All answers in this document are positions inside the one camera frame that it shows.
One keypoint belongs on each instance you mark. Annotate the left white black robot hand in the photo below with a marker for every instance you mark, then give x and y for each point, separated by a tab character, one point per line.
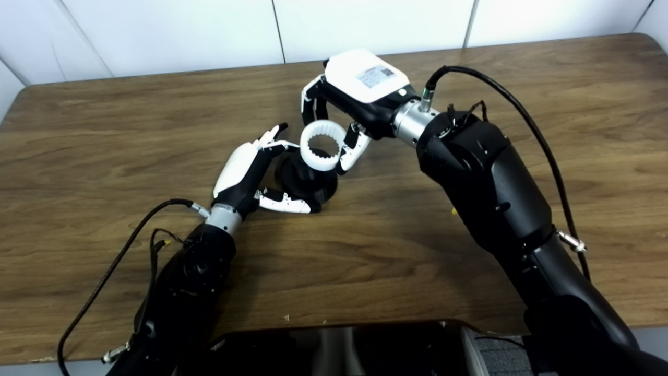
240	167

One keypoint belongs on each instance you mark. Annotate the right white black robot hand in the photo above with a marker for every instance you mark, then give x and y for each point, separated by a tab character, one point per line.
365	83

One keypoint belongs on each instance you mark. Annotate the round black part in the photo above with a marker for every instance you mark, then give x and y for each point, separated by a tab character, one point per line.
308	183

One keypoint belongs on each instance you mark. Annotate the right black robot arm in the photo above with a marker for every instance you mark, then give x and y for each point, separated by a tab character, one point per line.
496	188

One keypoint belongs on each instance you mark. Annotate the glossy black robot torso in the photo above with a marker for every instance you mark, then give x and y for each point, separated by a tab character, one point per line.
313	355

